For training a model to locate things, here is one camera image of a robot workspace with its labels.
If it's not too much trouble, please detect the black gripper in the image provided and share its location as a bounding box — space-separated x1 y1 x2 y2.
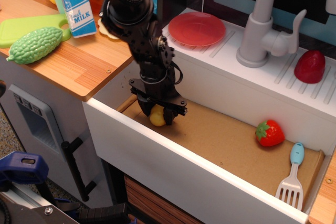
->
129 70 187 125

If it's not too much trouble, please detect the yellow toy potato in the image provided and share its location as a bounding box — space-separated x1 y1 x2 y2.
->
149 104 166 126

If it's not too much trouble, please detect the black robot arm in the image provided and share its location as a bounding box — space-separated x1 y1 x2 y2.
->
100 0 187 125

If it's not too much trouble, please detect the red plastic plate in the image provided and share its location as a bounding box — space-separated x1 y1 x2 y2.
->
168 12 226 47

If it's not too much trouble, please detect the pale yellow scalloped plate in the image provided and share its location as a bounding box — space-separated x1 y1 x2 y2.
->
98 18 119 40

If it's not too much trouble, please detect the brown cardboard liner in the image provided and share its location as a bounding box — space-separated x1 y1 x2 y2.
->
116 95 326 210

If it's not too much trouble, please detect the red toy strawberry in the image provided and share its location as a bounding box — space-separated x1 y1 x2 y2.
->
255 120 285 147

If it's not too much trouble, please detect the grey dishwasher panel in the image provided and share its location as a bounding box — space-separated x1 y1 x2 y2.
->
9 84 65 162

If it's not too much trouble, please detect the grey toy faucet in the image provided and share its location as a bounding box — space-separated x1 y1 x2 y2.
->
236 0 307 68

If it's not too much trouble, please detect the blue white milk carton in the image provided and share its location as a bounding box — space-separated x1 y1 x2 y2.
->
62 0 97 38

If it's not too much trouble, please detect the white toy sink basin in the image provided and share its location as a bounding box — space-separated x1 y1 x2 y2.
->
83 22 335 223

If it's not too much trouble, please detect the green bitter melon toy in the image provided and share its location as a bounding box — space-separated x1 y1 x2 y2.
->
6 27 62 65

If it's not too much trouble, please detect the blue clamp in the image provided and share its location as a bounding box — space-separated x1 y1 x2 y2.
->
1 151 49 185

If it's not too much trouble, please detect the dark red toy pepper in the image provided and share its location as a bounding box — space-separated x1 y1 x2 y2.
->
294 50 326 84

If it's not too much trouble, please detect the green cutting board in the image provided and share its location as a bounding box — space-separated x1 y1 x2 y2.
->
1 14 71 48

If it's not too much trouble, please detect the black cabinet door handle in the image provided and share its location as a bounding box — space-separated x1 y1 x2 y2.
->
61 137 97 202

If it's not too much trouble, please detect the white spatula blue handle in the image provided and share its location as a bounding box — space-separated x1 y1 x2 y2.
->
275 142 305 210

